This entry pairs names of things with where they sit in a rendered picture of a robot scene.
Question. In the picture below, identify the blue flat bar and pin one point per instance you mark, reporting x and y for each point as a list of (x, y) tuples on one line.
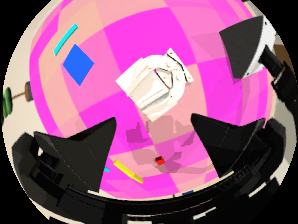
[(77, 64)]

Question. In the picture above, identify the cyan flat bar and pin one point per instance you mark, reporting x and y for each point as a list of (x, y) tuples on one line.
[(65, 38)]

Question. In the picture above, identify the yellow long bar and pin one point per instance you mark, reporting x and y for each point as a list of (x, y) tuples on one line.
[(126, 170)]

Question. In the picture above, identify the small red block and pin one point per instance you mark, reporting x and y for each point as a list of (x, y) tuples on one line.
[(160, 160)]

